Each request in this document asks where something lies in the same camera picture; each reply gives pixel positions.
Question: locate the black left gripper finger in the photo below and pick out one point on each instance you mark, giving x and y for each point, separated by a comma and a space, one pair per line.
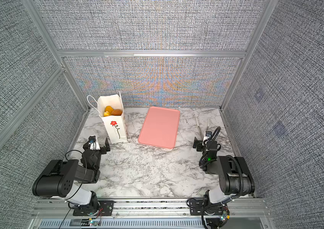
85, 146
106, 148

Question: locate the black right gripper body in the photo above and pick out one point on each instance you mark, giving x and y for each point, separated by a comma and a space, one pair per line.
205, 145

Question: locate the metal tongs with white tips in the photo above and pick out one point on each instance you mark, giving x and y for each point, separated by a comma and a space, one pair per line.
200, 128

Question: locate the white floral paper bag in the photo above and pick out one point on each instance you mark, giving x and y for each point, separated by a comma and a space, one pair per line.
115, 125

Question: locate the long orange fake bread loaf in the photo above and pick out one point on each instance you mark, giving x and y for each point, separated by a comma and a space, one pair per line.
108, 109

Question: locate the round brown fake bun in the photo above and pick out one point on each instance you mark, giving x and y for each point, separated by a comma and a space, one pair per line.
116, 112

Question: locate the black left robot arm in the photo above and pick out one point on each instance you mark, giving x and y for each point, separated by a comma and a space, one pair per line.
64, 180

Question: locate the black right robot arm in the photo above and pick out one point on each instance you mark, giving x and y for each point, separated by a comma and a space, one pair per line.
235, 179

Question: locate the pink plastic tray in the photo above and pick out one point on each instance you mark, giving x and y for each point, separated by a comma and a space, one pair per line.
160, 127

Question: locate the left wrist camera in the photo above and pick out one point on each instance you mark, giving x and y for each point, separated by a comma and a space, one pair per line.
93, 143

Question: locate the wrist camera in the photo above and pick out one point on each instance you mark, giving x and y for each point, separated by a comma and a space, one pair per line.
93, 143
207, 136

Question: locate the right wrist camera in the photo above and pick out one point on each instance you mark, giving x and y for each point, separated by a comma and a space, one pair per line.
207, 136

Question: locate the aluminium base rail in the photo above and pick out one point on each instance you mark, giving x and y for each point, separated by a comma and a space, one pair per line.
147, 213

